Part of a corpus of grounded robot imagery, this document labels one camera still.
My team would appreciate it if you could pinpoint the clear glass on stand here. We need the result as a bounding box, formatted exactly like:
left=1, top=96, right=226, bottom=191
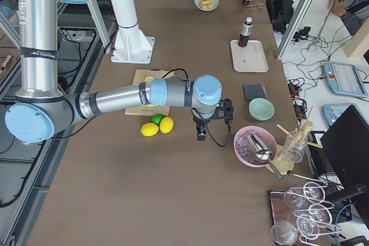
left=282, top=130, right=307, bottom=162

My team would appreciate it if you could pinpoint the steel ice scoop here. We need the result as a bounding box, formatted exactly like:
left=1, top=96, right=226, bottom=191
left=247, top=133, right=283, bottom=179

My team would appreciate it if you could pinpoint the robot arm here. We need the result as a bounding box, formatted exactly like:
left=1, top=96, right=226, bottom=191
left=5, top=0, right=234, bottom=143

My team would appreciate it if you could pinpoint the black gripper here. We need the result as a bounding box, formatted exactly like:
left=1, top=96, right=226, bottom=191
left=192, top=99, right=234, bottom=141

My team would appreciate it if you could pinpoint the cream rabbit serving tray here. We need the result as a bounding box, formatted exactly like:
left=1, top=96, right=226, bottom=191
left=230, top=40, right=268, bottom=73

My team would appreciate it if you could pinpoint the dark grey folded cloth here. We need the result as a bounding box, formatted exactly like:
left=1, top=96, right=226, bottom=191
left=242, top=82, right=268, bottom=102

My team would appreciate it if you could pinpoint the whole lemon front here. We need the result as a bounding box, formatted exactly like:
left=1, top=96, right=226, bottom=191
left=140, top=122, right=159, bottom=137

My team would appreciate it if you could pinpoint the wooden cutting board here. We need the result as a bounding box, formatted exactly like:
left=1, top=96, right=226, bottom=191
left=125, top=69, right=170, bottom=116

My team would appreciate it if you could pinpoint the mint green bowl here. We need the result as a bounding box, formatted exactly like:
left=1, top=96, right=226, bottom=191
left=248, top=98, right=275, bottom=121

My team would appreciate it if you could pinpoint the black monitor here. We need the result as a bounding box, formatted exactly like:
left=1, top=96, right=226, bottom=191
left=321, top=105, right=368, bottom=185

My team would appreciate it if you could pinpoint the halved lemon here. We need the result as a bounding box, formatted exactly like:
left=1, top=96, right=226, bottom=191
left=145, top=76, right=154, bottom=82

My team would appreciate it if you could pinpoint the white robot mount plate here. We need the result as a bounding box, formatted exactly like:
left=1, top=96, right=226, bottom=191
left=111, top=26, right=155, bottom=65

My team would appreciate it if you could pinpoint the green lime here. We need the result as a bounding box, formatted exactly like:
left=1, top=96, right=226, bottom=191
left=152, top=113, right=165, bottom=126

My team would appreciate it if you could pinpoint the wine glass rack tray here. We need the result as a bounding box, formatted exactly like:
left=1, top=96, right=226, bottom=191
left=268, top=180, right=341, bottom=245

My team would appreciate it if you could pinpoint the pink ice bowl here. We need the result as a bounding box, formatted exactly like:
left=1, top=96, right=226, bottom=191
left=234, top=126, right=277, bottom=168

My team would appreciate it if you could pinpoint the whole lemon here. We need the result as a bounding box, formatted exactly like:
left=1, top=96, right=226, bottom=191
left=159, top=116, right=174, bottom=134
left=140, top=122, right=159, bottom=137

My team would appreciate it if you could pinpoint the dark tea bottle on tray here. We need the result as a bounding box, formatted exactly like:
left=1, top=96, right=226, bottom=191
left=238, top=17, right=253, bottom=47

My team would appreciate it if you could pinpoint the blue teach pendant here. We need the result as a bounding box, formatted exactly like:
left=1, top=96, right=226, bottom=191
left=322, top=103, right=361, bottom=127
left=323, top=61, right=368, bottom=98

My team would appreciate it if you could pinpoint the whole lemon rear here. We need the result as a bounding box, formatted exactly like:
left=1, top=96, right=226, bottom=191
left=159, top=116, right=174, bottom=134

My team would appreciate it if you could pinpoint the glazed twisted ring donut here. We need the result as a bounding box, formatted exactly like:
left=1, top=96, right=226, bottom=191
left=199, top=0, right=213, bottom=10

